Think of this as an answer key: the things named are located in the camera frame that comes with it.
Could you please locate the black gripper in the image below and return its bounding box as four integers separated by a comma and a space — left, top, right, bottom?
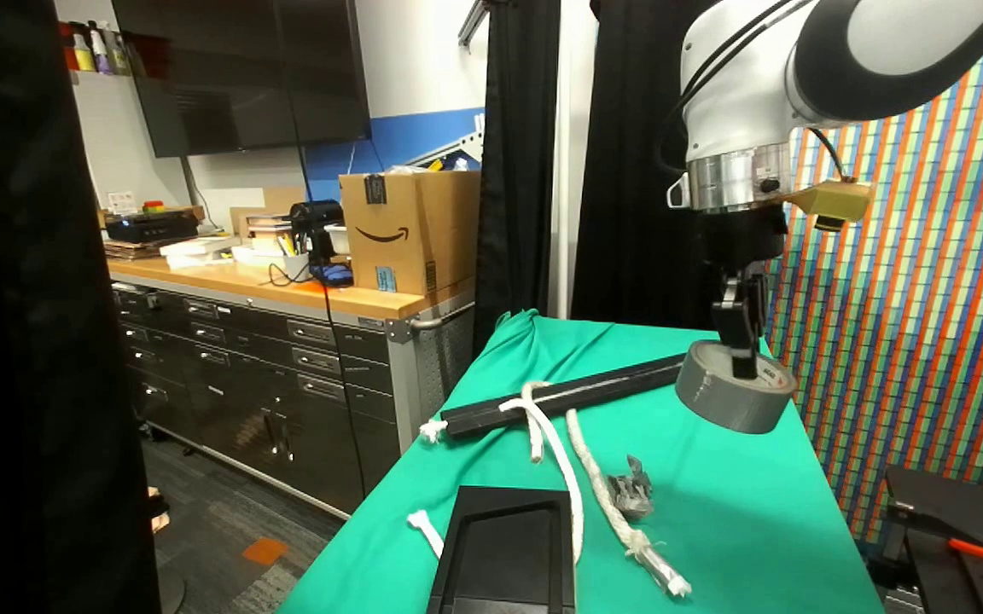
703, 204, 790, 380

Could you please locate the silver duct tape roll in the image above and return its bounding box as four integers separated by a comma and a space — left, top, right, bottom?
677, 341, 794, 435

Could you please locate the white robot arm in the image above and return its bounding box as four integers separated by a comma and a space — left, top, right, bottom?
678, 0, 983, 215

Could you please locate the black curtain behind robot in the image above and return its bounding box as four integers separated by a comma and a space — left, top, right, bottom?
573, 0, 720, 328

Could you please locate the small grey metal clip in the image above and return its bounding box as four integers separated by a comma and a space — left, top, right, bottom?
610, 456, 652, 518

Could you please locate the green table cloth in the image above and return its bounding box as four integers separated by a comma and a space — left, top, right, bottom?
278, 307, 889, 614

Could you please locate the long black bar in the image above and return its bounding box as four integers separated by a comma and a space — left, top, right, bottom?
419, 355, 684, 440

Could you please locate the brown cardboard box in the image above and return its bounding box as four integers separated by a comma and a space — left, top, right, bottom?
342, 171, 480, 305

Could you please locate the black rectangular tray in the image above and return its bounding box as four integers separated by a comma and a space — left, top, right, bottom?
427, 483, 573, 614

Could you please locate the black curtain centre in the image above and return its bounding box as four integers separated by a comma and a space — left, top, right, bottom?
474, 0, 560, 346

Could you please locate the black device on counter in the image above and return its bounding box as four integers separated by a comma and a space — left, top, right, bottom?
289, 203, 350, 286

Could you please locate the wooden top drawer cabinet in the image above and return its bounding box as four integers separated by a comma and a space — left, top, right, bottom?
110, 259, 474, 514

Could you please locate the black curtain left foreground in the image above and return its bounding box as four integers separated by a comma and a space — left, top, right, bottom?
0, 0, 159, 614

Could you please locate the olive wrist camera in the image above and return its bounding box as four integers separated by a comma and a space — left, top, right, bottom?
790, 182, 875, 232

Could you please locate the white knotted rope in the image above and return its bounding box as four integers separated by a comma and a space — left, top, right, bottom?
406, 380, 697, 603

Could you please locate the black stand with orange handle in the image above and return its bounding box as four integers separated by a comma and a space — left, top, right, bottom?
866, 469, 983, 614

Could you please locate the black wall monitor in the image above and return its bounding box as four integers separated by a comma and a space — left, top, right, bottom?
114, 0, 367, 157

